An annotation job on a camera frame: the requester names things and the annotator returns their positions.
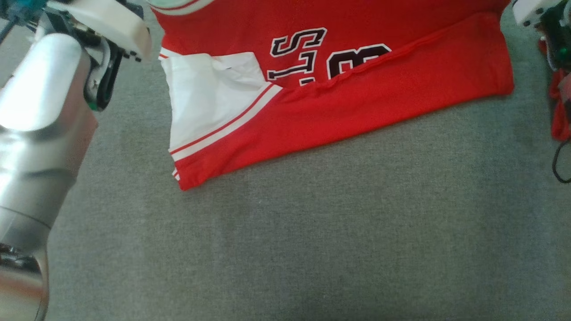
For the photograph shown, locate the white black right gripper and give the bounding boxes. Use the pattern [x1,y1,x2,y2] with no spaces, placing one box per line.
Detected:
[512,0,564,28]

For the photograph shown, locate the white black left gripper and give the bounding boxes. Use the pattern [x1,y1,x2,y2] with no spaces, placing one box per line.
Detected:
[47,0,153,59]

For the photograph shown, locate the red white basketball jersey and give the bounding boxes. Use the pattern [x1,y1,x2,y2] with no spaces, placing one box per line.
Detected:
[149,0,515,191]

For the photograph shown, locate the crumpled red garment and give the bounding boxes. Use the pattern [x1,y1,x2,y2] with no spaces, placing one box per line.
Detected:
[538,38,571,142]

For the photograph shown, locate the grey fabric sofa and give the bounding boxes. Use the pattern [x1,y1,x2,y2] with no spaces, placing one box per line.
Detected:
[0,0,571,321]

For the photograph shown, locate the black cable with teal plug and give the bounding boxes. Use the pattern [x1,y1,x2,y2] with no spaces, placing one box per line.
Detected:
[0,0,47,43]
[552,138,571,184]

